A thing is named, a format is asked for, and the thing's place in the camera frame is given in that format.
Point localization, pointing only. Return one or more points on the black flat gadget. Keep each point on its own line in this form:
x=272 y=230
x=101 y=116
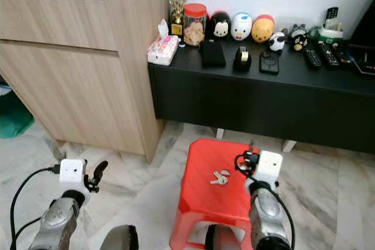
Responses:
x=364 y=60

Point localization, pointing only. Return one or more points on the gold trophy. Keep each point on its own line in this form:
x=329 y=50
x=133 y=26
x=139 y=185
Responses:
x=177 y=7

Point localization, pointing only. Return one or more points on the snack jar with red lid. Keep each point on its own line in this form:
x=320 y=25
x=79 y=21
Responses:
x=194 y=26

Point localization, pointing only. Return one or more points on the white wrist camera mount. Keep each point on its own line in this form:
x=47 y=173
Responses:
x=268 y=167
x=72 y=173

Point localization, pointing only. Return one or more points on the robot right leg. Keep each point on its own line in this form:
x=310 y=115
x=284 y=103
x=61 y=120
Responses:
x=217 y=239

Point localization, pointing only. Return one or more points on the key bunch with round tag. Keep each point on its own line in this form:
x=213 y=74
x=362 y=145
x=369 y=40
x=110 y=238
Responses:
x=220 y=177

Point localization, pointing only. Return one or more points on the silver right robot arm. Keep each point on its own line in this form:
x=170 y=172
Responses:
x=266 y=218

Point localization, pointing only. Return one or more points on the white floral tissue box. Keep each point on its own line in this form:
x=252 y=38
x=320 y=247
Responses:
x=162 y=50

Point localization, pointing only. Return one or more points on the white console leg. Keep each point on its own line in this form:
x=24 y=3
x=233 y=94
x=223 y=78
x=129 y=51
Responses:
x=220 y=134
x=289 y=144

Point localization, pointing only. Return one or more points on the green cup holder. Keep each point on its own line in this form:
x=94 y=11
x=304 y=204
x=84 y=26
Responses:
x=331 y=32

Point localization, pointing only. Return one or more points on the black tape dispenser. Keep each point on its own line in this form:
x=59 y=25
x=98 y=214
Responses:
x=242 y=59

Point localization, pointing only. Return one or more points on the white plush ball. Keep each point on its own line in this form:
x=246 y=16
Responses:
x=241 y=26

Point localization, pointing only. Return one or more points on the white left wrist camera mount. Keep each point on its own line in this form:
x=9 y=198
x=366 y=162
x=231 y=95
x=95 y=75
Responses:
x=72 y=173

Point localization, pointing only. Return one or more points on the orange plush ball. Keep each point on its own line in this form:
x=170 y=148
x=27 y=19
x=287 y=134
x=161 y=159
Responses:
x=262 y=27

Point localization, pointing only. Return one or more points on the black remote standing in cup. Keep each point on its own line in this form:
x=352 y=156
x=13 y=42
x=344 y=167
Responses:
x=332 y=13

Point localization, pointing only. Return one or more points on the robot leg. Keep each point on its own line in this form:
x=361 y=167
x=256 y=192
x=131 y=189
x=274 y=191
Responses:
x=120 y=238
x=217 y=239

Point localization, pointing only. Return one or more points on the black penguin figurine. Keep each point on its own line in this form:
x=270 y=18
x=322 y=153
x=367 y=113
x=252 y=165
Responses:
x=299 y=38

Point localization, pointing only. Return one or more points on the green bag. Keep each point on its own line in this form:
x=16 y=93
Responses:
x=14 y=112

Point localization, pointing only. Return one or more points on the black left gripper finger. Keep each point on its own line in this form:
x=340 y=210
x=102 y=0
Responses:
x=101 y=170

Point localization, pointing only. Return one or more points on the black TV console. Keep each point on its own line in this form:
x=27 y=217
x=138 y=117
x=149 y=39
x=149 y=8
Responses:
x=258 y=109

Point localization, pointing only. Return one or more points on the robot left leg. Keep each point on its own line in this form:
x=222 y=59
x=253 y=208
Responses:
x=120 y=238

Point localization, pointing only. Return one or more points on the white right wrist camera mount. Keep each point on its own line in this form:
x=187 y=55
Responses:
x=268 y=167

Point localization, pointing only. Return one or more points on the light wooden cabinet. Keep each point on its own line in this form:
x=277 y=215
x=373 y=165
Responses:
x=70 y=74

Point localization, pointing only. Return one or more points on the red plastic stool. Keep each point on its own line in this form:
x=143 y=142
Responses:
x=211 y=203

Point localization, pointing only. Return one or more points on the black remote control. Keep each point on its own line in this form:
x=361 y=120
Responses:
x=312 y=57
x=344 y=55
x=328 y=54

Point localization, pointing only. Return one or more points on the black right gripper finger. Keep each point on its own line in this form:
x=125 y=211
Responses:
x=251 y=146

